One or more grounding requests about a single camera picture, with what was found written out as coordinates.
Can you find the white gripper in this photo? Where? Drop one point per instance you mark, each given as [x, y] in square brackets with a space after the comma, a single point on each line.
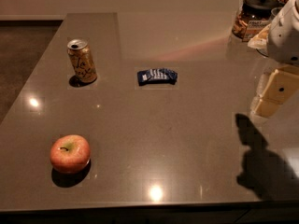
[286, 38]

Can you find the blue rxbar wrapper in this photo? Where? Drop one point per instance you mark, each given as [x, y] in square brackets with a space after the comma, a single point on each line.
[157, 76]

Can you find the red yellow apple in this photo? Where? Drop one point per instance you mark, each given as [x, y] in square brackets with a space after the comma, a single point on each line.
[70, 154]

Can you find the crumpled snack packet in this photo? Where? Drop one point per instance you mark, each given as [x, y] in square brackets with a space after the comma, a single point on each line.
[259, 41]

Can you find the glass jar with black lid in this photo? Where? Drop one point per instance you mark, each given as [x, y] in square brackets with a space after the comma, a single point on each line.
[252, 17]

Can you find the gold beverage can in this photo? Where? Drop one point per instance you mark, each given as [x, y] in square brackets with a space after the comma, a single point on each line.
[81, 58]

